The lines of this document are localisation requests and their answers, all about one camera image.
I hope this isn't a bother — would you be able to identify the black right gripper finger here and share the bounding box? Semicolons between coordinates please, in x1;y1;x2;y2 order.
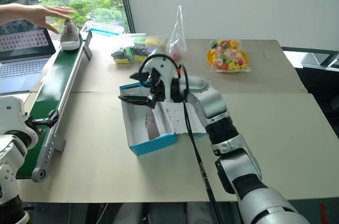
118;95;154;108
129;71;149;82

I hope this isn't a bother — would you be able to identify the blue and white shoebox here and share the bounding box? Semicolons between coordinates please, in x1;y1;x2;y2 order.
118;80;208;157

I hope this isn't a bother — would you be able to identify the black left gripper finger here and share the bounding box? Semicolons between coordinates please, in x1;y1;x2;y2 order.
39;119;59;130
32;109;60;123

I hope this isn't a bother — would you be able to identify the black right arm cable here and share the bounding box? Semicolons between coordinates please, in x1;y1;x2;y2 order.
138;53;225;224

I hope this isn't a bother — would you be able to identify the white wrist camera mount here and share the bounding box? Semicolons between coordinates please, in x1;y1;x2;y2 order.
144;58;181;103
0;96;41;151

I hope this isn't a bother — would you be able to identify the clear plastic bag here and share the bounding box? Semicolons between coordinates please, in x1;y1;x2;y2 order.
168;4;188;64

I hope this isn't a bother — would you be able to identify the white and blue plastic basket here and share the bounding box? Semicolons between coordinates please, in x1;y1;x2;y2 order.
79;21;124;40

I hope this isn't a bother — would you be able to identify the yellow bowl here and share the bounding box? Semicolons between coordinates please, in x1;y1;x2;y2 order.
206;48;250;73

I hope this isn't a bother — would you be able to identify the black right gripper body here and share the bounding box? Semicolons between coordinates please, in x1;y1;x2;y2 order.
142;67;166;110

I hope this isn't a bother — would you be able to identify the person's bare hand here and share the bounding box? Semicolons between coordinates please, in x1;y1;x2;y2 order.
28;4;76;35

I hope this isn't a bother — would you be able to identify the grey canvas shoe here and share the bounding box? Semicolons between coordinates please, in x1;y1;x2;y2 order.
60;19;82;51

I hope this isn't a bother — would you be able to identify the green conveyor belt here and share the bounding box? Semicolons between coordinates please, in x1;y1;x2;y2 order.
15;30;93;183

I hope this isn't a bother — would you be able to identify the grey laptop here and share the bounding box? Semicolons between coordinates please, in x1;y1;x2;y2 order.
0;20;57;95

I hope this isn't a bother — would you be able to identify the clear bag of colourful sponges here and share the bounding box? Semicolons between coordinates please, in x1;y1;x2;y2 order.
110;33;171;66

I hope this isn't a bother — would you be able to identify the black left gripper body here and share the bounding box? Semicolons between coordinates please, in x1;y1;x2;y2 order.
24;117;43;136

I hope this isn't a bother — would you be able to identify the clear bag of colourful candies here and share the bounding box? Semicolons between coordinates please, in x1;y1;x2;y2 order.
209;38;252;73

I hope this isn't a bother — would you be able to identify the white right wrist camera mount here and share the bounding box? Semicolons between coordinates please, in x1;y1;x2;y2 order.
144;58;181;103

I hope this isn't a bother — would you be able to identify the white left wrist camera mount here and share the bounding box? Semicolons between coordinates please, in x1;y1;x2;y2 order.
0;96;41;151

